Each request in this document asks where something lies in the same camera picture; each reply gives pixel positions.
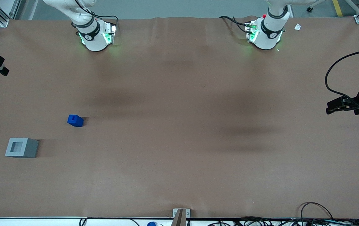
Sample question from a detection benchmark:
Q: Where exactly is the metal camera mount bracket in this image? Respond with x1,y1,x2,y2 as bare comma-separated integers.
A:
173,208,191,226

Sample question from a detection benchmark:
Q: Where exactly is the black cable bundle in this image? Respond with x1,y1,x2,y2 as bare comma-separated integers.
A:
208,216,359,226

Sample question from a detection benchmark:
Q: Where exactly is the brown table cover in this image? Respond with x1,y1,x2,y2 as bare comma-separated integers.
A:
0,16,359,219

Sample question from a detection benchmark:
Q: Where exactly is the black cable loop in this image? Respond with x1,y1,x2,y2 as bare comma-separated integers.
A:
300,202,334,220

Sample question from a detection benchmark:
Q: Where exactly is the long black left wrist cable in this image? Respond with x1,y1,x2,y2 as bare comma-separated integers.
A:
325,47,359,105

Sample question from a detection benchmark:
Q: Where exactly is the blue plastic part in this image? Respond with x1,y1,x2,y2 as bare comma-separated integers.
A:
67,114,84,127

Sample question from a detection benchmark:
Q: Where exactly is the black right arm base cable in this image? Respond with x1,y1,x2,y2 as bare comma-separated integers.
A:
73,0,119,32

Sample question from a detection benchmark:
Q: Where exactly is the gray square base block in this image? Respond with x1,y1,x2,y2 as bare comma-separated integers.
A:
5,137,39,158

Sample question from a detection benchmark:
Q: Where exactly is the black arm base cable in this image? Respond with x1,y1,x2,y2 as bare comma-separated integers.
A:
219,16,251,34
73,0,119,32

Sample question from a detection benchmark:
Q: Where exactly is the chair leg with caster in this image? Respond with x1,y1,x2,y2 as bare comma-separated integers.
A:
306,0,327,13

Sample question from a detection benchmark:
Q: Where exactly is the black left arm base cable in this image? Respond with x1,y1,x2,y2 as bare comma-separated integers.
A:
219,16,251,34

